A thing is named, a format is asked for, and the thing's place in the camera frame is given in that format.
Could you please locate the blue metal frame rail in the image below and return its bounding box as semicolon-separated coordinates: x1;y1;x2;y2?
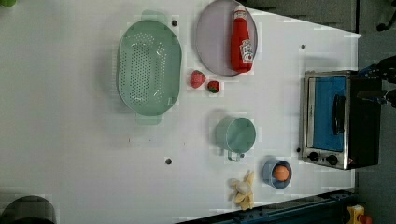
178;190;357;224

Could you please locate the green perforated colander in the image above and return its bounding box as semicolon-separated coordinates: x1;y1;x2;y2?
117;9;182;125

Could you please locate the green metal mug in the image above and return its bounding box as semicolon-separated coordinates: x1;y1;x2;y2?
215;117;256;162

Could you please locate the orange toy egg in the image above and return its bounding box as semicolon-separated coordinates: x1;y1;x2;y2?
273;165;290;181

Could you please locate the pink toy strawberry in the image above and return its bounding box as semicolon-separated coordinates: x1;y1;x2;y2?
190;70;206;89

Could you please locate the green object top corner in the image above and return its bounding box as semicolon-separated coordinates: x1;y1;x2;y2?
0;0;17;7

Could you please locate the yellow orange toy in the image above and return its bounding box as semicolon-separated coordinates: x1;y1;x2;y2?
346;204;373;224

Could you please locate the red toy strawberry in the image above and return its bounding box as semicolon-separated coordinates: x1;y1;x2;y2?
207;80;220;93

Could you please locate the peeled toy banana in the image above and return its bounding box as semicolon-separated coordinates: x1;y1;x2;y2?
229;171;255;211

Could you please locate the blue small cup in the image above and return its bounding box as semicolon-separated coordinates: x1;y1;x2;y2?
262;158;292;189

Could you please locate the dark round object corner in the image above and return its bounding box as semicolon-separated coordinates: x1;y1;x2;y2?
1;195;57;224

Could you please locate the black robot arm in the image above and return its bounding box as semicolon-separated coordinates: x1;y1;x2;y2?
357;56;396;108

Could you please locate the grey round plate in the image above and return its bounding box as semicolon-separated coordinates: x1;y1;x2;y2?
195;0;258;76

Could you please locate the red ketchup bottle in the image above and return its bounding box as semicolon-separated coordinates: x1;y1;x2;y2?
231;6;254;73

